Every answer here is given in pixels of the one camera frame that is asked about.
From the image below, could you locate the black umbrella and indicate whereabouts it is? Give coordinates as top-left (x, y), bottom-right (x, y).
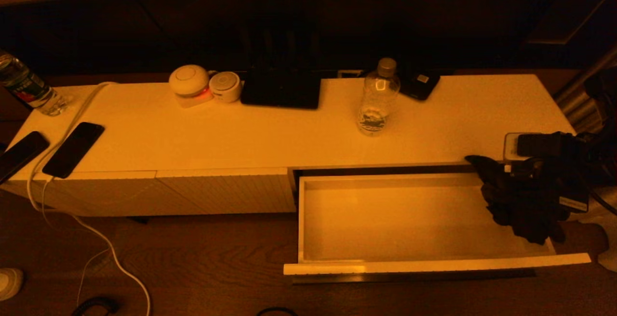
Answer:
top-left (465, 155), bottom-right (569, 245)

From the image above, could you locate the white cabinet drawer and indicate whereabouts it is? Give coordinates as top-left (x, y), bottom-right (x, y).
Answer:
top-left (283, 171), bottom-right (592, 284)

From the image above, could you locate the clear plastic bottle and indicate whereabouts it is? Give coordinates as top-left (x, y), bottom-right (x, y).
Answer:
top-left (357, 57), bottom-right (401, 137)

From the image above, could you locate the white low cabinet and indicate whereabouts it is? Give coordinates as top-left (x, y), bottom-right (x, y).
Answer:
top-left (0, 74), bottom-right (579, 218)

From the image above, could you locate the small black labelled device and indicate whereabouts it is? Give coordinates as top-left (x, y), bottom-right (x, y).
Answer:
top-left (399, 69), bottom-right (441, 101)

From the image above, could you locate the black flat box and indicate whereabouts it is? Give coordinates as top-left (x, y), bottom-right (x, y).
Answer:
top-left (240, 68), bottom-right (322, 110)

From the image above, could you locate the small white round speaker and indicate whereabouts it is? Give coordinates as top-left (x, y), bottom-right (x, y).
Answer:
top-left (209, 71), bottom-right (242, 103)

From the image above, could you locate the white round red-lit device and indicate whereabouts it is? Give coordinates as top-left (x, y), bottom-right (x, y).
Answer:
top-left (168, 64), bottom-right (213, 108)

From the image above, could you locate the green label water bottle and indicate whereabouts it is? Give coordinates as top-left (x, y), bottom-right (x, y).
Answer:
top-left (0, 50), bottom-right (68, 117)

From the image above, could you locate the white shoe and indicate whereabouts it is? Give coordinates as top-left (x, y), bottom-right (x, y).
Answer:
top-left (0, 268), bottom-right (24, 301)

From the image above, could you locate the white and grey wrist camera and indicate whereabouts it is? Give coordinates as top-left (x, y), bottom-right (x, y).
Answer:
top-left (503, 132), bottom-right (563, 162)

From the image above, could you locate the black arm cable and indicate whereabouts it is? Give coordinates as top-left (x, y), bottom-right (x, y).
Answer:
top-left (590, 188), bottom-right (617, 211)

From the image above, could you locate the white charging cable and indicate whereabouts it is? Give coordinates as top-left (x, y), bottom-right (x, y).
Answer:
top-left (27, 81), bottom-right (151, 316)

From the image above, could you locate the black coiled cable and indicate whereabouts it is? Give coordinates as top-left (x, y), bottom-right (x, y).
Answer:
top-left (71, 297), bottom-right (120, 316)

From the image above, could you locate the black smartphone with cable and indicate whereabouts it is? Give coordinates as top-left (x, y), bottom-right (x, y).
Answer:
top-left (42, 122), bottom-right (105, 179)

